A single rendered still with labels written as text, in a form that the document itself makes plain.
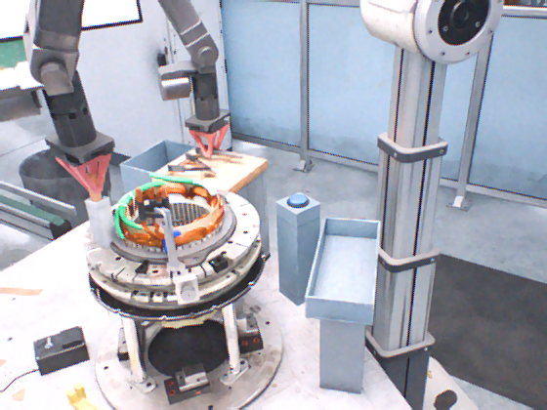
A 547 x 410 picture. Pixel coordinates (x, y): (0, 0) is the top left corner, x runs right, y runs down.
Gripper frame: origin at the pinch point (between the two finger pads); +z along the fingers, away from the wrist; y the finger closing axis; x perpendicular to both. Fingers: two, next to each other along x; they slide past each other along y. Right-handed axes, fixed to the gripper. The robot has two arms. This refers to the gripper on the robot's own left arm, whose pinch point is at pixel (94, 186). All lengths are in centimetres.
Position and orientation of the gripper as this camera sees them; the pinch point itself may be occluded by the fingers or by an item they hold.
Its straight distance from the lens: 98.1
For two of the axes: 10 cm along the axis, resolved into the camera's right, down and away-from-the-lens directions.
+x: 6.6, -4.8, 5.7
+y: 7.4, 3.4, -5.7
